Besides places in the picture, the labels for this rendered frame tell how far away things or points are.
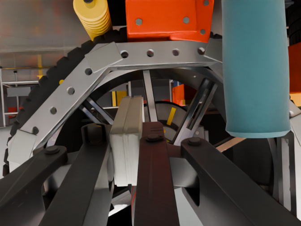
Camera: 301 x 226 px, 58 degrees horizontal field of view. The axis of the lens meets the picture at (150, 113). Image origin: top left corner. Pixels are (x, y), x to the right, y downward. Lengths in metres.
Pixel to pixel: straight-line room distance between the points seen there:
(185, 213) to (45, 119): 0.28
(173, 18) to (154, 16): 0.03
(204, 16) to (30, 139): 0.36
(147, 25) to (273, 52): 0.21
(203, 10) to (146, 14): 0.10
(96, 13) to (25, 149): 0.26
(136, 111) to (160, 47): 0.33
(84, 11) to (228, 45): 0.25
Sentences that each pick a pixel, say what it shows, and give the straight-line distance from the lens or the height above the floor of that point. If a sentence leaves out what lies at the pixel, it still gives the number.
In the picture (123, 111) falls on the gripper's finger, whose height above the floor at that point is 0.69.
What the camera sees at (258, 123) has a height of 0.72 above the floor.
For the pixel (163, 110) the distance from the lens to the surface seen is 1.06.
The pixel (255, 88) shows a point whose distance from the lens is 0.38.
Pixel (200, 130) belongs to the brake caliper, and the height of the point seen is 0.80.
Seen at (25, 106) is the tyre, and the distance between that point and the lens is 0.59.
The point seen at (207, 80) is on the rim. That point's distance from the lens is 0.60.
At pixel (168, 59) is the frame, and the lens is 0.48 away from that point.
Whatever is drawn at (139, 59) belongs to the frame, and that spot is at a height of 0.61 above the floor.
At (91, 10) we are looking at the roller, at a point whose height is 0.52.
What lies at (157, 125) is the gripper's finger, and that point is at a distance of 0.15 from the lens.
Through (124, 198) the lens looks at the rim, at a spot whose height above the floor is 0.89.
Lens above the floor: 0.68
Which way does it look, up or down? 2 degrees up
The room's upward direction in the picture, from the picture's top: 177 degrees clockwise
